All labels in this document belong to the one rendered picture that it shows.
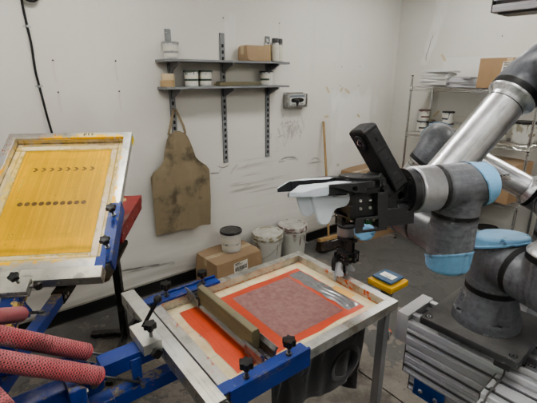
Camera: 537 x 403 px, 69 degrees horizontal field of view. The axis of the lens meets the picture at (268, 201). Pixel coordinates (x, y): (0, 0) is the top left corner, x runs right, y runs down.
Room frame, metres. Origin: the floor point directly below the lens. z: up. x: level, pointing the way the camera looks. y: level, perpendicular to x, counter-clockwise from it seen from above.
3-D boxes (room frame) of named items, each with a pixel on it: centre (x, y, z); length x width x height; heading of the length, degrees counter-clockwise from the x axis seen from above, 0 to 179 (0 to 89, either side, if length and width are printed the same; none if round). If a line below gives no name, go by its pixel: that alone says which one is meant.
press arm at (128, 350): (0.99, 0.42, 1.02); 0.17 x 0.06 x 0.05; 128
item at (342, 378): (1.22, -0.18, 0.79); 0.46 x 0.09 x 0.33; 128
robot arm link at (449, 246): (0.65, -0.31, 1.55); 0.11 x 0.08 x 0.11; 16
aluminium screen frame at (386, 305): (1.34, -0.02, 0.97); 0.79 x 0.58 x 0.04; 128
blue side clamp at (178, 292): (1.41, 0.34, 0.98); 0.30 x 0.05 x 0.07; 128
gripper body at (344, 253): (1.54, -0.33, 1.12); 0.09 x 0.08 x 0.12; 38
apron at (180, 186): (3.22, 0.74, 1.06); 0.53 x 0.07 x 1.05; 128
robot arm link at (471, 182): (0.63, -0.32, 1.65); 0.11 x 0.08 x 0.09; 106
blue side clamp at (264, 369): (0.97, 0.00, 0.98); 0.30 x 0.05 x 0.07; 128
